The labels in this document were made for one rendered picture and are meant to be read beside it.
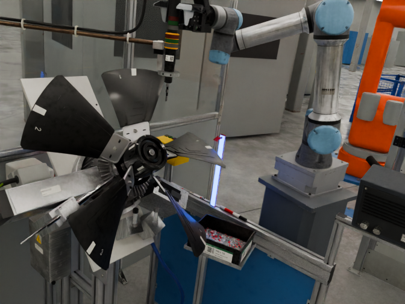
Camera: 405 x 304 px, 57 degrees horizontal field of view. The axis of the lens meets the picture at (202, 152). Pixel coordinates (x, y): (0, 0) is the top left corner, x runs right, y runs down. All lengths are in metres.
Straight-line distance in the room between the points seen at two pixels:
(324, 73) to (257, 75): 4.07
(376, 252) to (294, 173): 1.53
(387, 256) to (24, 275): 2.32
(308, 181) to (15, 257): 1.40
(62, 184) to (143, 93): 0.41
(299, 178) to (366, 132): 3.25
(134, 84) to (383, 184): 0.87
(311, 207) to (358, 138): 3.36
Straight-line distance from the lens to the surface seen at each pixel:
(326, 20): 1.34
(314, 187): 1.58
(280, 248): 1.53
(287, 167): 1.64
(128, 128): 1.27
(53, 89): 1.12
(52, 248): 1.52
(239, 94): 5.29
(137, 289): 2.51
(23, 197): 1.13
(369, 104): 4.68
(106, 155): 1.19
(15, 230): 1.98
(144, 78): 1.37
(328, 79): 1.38
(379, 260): 3.05
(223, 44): 1.38
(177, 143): 1.39
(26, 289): 2.19
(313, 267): 1.49
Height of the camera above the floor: 1.64
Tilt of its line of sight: 20 degrees down
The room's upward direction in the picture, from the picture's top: 7 degrees clockwise
